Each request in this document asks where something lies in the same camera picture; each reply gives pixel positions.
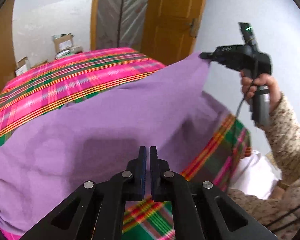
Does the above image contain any purple fleece garment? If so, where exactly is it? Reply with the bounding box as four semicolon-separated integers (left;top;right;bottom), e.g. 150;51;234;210
0;54;229;235

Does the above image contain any small brown cardboard box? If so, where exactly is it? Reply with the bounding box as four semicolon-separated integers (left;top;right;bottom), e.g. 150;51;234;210
31;60;48;69

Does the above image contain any patterned right sleeve forearm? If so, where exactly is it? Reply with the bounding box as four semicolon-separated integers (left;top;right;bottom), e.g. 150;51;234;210
228;98;300;239

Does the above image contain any wooden wardrobe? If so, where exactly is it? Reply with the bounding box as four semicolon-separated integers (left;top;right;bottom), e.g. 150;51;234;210
0;0;16;93

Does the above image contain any cardboard box with label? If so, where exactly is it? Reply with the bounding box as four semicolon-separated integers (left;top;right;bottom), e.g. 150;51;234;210
52;33;74;53

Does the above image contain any wooden door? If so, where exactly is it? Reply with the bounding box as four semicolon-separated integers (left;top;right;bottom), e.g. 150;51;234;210
141;0;206;65

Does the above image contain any black cable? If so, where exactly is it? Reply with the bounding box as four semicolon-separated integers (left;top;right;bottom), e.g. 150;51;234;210
235;55;260;119

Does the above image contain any pink plaid bed sheet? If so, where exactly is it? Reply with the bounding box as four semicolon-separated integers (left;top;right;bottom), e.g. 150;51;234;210
0;48;250;239

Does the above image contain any white open box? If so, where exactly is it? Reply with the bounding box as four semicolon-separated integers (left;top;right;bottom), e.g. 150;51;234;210
15;56;31;76

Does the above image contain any grey door curtain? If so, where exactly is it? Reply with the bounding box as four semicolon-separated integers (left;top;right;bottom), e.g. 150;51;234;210
96;0;148;50

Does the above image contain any right gripper grey handle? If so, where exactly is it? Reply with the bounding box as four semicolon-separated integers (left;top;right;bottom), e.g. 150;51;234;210
250;83;270;127

